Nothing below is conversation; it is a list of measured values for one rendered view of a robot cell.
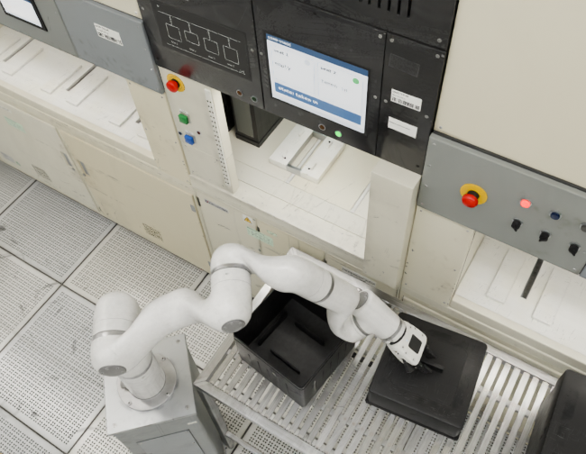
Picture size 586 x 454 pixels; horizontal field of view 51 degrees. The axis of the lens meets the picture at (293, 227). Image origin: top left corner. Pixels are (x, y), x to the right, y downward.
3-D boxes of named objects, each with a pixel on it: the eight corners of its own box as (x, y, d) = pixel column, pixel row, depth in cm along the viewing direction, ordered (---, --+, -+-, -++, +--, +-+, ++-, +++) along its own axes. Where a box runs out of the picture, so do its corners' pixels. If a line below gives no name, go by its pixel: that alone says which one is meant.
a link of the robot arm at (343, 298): (288, 322, 159) (356, 351, 179) (335, 290, 153) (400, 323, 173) (280, 294, 165) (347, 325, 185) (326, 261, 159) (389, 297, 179)
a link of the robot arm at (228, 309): (115, 331, 179) (112, 385, 169) (84, 317, 170) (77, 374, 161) (260, 272, 159) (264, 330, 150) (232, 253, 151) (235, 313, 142)
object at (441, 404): (363, 402, 192) (366, 387, 181) (396, 322, 206) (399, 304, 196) (457, 441, 184) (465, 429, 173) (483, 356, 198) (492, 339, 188)
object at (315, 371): (291, 296, 214) (288, 271, 200) (357, 343, 203) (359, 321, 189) (237, 356, 202) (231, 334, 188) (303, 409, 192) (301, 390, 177)
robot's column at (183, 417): (162, 488, 253) (106, 435, 190) (154, 422, 268) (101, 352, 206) (229, 470, 255) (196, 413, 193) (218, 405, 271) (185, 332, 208)
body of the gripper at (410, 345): (396, 345, 173) (420, 367, 177) (408, 315, 178) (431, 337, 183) (377, 346, 179) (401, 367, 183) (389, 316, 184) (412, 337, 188)
